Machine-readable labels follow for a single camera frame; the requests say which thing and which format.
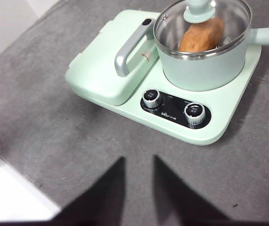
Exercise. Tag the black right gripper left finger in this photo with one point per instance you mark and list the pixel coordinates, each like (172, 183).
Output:
(106, 200)

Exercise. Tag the silver control knob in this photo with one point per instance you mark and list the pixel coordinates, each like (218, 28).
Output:
(151, 97)
(194, 111)

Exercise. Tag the mint green griddle cover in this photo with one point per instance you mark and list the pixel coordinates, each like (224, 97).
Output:
(96, 77)

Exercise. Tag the glass lid with green knob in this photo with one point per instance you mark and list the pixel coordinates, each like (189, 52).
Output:
(195, 17)

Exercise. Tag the mint green steamer pot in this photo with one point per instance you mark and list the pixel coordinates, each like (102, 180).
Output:
(195, 73)

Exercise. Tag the brown potato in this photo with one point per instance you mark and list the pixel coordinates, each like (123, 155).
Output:
(200, 37)

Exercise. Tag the mint green breakfast machine base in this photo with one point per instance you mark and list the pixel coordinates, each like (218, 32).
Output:
(219, 122)

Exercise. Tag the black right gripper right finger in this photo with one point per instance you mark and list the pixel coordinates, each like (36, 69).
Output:
(176, 202)

